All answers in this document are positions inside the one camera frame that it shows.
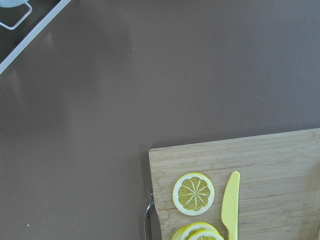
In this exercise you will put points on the light blue cup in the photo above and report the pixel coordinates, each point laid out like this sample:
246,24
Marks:
12,3

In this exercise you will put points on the lower stacked lemon slice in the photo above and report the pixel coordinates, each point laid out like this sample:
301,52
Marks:
206,235

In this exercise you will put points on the yellow plastic knife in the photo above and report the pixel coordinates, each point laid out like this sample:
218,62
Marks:
230,204

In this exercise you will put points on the bamboo cutting board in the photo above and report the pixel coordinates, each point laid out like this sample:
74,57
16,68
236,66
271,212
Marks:
279,191

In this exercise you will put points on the white wire cup rack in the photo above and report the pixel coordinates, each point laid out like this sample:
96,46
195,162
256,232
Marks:
20,25

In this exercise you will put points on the single lemon slice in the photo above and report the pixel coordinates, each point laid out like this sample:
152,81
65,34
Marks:
193,194

